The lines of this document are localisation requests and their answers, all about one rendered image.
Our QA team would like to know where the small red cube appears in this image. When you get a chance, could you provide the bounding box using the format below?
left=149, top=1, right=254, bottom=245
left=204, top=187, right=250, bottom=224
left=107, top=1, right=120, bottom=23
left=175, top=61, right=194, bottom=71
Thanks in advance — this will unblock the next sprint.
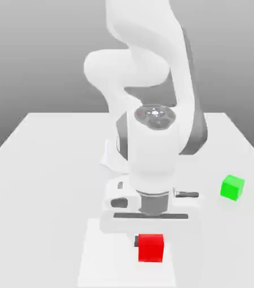
left=137, top=233, right=165, bottom=263

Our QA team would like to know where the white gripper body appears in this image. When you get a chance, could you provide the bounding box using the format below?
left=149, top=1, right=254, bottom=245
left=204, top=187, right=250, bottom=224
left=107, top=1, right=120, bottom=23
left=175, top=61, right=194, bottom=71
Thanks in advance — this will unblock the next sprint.
left=99, top=210, right=202, bottom=235

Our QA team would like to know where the small green cube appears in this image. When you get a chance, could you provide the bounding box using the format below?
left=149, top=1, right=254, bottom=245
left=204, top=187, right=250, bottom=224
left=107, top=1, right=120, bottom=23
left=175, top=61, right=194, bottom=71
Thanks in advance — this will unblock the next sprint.
left=220, top=174, right=246, bottom=202

